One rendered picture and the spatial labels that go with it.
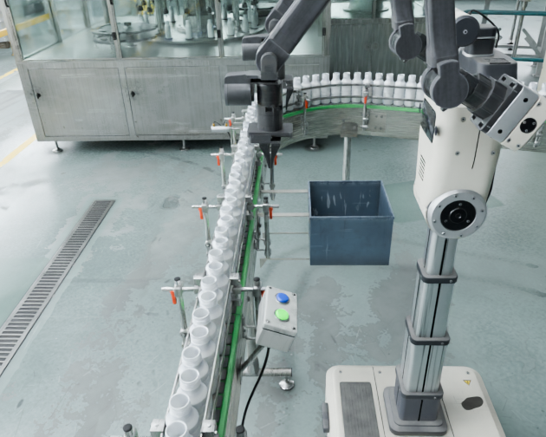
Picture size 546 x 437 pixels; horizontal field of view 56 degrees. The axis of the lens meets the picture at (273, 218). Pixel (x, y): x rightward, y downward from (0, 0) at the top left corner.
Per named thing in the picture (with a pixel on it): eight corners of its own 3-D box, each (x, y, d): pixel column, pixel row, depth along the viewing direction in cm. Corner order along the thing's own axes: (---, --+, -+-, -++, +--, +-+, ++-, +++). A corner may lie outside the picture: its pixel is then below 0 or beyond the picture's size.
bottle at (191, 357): (212, 419, 107) (205, 361, 98) (184, 421, 106) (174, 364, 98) (213, 396, 112) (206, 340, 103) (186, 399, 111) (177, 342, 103)
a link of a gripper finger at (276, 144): (280, 173, 118) (280, 135, 113) (250, 172, 118) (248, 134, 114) (281, 161, 124) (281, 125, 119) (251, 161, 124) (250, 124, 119)
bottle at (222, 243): (240, 290, 144) (237, 240, 136) (222, 298, 141) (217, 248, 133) (229, 280, 148) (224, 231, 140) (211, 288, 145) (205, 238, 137)
